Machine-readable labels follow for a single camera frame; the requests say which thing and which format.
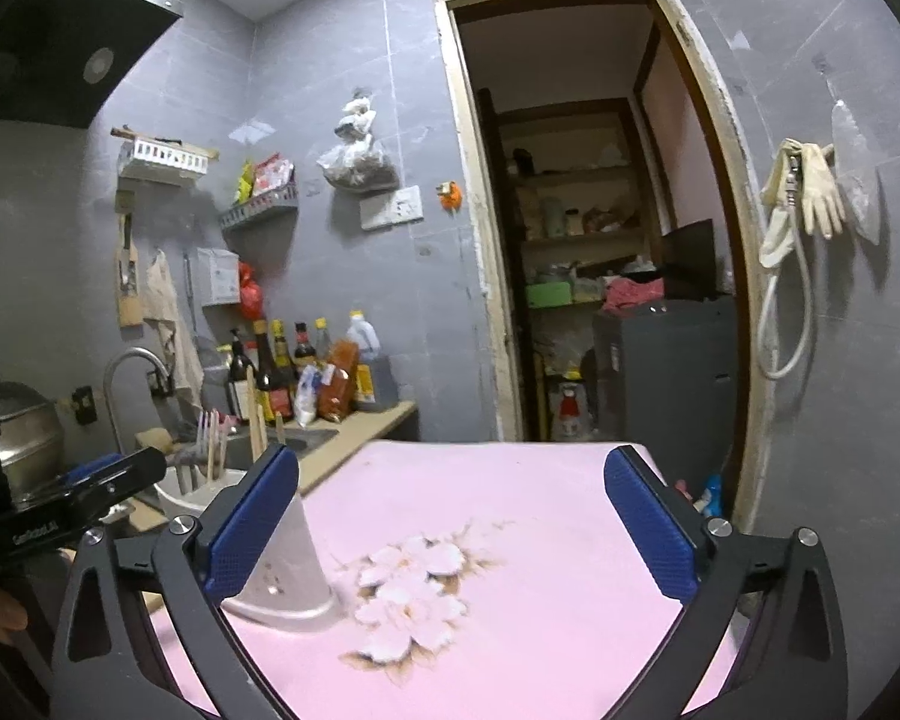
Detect silver fork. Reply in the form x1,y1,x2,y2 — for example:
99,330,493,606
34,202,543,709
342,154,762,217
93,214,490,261
193,410,211,484

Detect steel pot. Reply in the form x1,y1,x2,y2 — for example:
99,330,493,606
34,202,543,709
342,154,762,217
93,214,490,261
0,382,64,499

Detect chrome faucet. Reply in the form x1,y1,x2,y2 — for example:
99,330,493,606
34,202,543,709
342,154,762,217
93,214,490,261
102,346,175,454

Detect white utensil holder cup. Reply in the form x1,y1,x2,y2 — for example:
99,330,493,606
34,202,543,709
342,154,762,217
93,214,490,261
155,466,344,634

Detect dark soy sauce bottle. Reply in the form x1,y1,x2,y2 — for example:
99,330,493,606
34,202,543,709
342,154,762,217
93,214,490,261
253,319,292,422

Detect white seasoning packet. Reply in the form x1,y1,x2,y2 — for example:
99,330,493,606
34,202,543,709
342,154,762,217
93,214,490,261
294,362,322,427

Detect dark grey cabinet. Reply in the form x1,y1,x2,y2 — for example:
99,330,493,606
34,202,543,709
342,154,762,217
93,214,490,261
592,296,738,496

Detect pink floral tablecloth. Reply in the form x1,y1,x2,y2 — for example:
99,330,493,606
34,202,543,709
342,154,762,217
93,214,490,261
145,437,748,720

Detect white plastic jug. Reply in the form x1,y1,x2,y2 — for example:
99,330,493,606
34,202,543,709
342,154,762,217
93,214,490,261
346,309,382,408

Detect red cloth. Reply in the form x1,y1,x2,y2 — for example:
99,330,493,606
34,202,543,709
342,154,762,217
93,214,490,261
601,277,665,314

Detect green box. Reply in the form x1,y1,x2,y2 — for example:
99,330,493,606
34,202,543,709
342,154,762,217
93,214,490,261
525,281,574,310

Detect cream rubber gloves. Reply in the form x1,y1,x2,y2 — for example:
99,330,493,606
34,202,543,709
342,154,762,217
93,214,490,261
759,138,847,270

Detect hanging plastic bag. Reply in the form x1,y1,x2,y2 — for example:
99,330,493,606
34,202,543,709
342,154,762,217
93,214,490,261
317,89,400,195

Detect clear plastic bag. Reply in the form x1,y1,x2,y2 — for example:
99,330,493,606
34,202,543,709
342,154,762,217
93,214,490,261
831,99,881,245

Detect black range hood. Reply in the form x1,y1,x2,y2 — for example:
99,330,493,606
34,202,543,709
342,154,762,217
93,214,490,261
0,0,185,128

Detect white wall rack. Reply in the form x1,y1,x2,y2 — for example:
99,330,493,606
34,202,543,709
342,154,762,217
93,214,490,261
110,127,219,187

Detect white wall socket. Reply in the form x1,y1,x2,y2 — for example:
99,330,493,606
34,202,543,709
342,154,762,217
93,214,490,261
359,185,424,231

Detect white hose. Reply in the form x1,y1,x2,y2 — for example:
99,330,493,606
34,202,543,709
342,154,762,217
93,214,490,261
752,164,818,382

